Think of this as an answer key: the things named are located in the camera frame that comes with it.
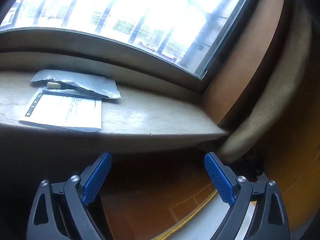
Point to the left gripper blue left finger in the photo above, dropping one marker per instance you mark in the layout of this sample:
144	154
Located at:
60	210

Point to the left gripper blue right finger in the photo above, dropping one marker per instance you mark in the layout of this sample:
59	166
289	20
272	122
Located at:
269	220

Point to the yellow cardboard box tray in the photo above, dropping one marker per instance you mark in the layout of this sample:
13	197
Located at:
201	223

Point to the white printed booklet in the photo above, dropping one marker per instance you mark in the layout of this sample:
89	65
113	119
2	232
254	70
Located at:
78	114

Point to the torn silver foil pouch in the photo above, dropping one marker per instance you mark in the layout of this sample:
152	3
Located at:
64	83

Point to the olive beige curtain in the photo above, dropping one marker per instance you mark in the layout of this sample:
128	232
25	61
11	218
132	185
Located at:
279	91

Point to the window with metal bars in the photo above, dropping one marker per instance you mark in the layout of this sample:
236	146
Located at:
186	33

